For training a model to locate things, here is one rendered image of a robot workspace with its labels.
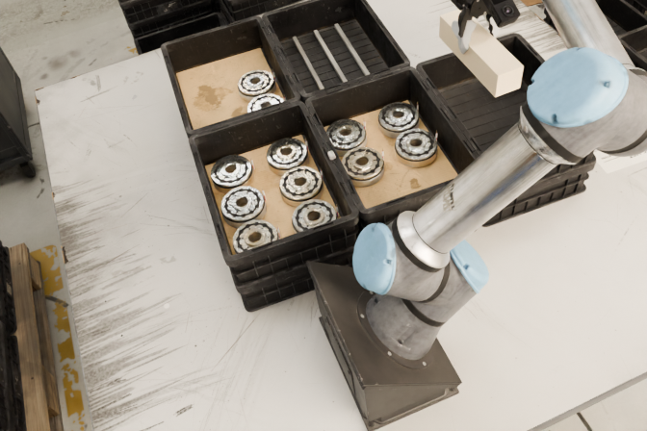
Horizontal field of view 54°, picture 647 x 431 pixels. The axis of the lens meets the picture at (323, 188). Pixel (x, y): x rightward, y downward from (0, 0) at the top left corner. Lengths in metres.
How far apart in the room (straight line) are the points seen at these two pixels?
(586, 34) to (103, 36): 2.98
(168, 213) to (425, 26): 1.04
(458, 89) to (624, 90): 0.88
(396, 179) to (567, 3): 0.58
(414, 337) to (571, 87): 0.56
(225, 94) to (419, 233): 0.93
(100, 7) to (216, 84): 2.21
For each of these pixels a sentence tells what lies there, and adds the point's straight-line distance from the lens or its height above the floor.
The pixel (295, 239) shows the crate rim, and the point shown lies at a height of 0.93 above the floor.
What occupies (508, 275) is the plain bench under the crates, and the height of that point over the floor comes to 0.70.
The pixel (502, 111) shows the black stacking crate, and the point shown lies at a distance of 1.71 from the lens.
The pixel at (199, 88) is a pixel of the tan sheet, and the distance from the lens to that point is 1.86.
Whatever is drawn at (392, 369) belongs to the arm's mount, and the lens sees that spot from 1.22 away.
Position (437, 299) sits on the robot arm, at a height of 0.98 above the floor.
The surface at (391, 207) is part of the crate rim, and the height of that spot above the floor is 0.92.
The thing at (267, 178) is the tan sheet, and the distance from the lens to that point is 1.57.
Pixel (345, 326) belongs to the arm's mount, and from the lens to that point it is 1.21.
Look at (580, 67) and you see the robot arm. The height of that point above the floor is 1.42.
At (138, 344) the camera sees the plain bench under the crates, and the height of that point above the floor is 0.70.
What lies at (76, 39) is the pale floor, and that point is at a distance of 3.81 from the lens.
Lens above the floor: 2.00
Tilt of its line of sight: 50 degrees down
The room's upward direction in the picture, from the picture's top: 9 degrees counter-clockwise
